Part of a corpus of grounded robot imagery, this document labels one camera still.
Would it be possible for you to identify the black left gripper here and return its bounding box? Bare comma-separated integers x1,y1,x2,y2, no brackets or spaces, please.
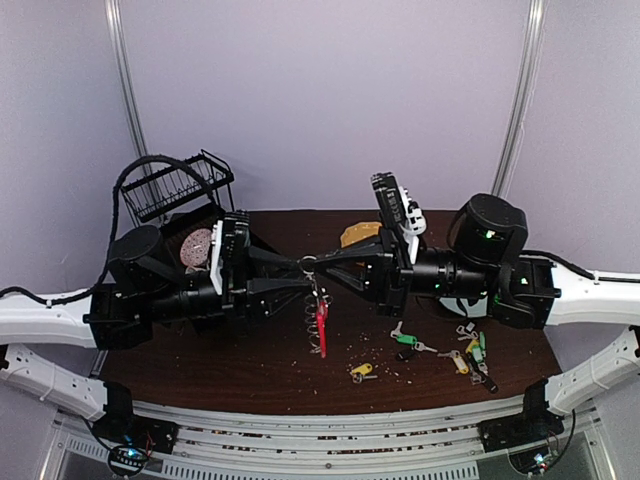
142,245,315,338

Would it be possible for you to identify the red handled key ring holder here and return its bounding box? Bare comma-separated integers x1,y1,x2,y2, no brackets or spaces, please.
300,255,331,359

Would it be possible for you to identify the yellow key tag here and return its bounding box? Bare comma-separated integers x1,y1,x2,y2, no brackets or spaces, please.
437,350,469,375
349,363,378,384

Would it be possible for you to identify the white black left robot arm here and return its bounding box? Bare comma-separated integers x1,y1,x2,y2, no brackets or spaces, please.
1,155,312,453

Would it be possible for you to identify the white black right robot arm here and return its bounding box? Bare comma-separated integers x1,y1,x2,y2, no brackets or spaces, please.
301,192,639,452

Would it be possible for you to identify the yellow dotted plate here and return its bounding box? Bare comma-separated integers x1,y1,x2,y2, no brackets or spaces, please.
340,221,382,248

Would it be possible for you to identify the pink patterned bowl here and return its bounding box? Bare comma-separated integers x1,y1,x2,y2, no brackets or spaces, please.
180,228,212,267

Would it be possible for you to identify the green key tag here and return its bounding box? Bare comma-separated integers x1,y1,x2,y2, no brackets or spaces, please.
467,332,486,365
389,321,438,353

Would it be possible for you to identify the black key tag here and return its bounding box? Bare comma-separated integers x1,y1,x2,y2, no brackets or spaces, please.
395,349,416,362

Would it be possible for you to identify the light blue flower plate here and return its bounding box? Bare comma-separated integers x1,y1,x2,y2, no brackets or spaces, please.
439,298,487,319

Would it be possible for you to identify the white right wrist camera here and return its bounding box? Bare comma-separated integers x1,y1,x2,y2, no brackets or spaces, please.
371,172,427,265

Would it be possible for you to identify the black wire dish rack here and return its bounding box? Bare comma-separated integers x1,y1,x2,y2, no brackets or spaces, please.
113,150,235,249

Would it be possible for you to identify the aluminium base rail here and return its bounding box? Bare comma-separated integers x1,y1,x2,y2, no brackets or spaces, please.
35,396,623,479

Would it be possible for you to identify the right aluminium frame post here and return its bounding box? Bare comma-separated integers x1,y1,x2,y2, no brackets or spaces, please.
491,0,547,198

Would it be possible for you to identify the aluminium frame post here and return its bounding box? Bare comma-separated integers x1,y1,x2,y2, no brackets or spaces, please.
491,0,547,198
104,0,148,157

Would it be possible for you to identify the left aluminium frame post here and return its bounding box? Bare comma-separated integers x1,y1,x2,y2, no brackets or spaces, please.
104,0,148,157

